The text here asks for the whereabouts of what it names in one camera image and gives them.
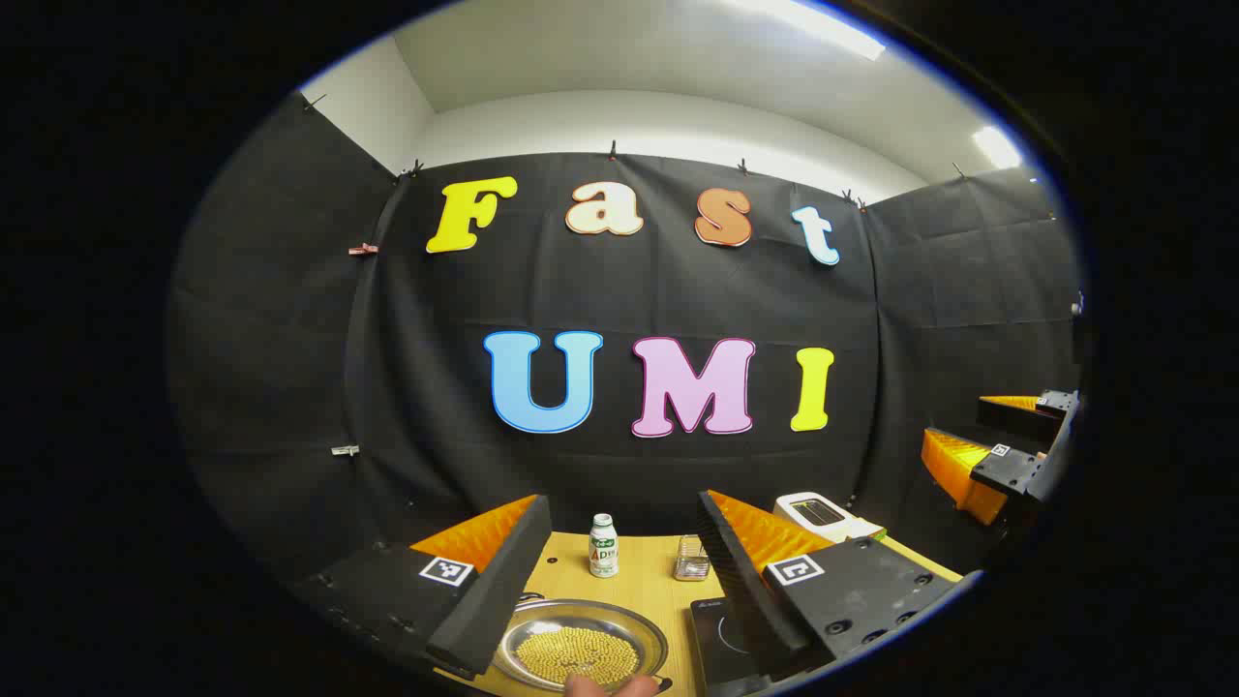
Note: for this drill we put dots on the white toaster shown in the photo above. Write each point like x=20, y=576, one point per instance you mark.
x=823, y=513

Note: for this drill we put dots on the long ceiling light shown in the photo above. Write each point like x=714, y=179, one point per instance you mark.
x=823, y=27

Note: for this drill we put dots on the black induction cooktop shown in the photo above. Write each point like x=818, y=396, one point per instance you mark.
x=721, y=639

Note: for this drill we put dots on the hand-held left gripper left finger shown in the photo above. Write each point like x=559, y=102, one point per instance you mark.
x=484, y=610

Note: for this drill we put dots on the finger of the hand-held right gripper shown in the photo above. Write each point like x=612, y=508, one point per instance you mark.
x=1007, y=469
x=1016, y=418

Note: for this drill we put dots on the small ceiling light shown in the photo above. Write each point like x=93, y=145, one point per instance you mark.
x=997, y=147

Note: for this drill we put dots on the pile of yellow soybeans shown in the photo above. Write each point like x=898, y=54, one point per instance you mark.
x=576, y=653

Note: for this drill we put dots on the white green drink bottle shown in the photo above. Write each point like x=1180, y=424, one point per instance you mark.
x=603, y=552

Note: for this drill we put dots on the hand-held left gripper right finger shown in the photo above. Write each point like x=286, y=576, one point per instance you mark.
x=750, y=600

